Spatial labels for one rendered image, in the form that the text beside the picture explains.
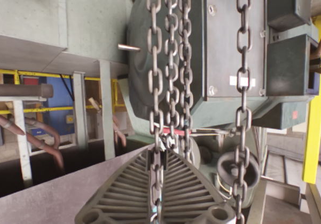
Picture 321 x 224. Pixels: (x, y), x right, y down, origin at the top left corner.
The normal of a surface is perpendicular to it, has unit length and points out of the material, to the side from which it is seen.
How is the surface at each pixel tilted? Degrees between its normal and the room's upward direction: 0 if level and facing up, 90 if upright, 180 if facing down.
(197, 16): 90
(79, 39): 90
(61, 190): 90
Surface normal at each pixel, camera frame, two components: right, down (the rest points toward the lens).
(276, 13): -0.87, 0.07
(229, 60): 0.49, 0.07
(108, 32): 0.76, 0.04
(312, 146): -0.66, 0.08
